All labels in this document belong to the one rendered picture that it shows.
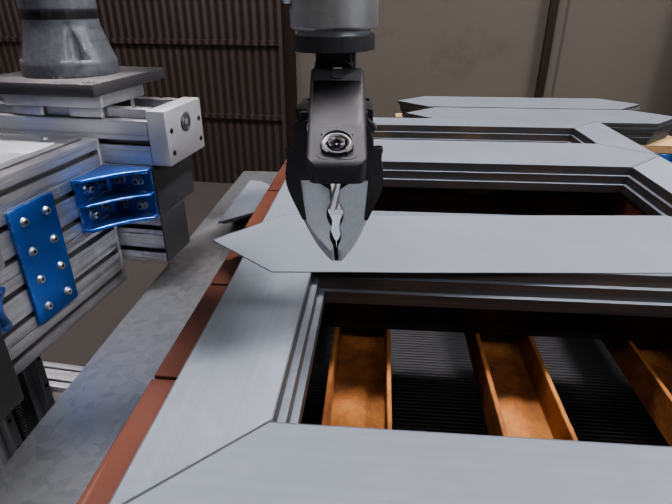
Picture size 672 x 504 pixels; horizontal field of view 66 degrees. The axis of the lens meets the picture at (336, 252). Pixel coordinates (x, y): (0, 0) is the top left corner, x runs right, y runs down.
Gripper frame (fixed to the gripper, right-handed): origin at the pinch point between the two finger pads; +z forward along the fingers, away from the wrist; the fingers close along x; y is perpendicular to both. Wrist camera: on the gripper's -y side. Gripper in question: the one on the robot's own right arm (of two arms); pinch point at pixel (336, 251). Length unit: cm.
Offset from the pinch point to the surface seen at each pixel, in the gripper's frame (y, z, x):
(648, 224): 24.3, 7.1, -43.0
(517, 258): 12.1, 6.6, -21.7
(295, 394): -10.6, 9.1, 3.1
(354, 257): 10.9, 6.2, -1.5
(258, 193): 73, 21, 24
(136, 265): 166, 92, 109
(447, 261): 10.7, 6.5, -12.9
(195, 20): 293, -11, 106
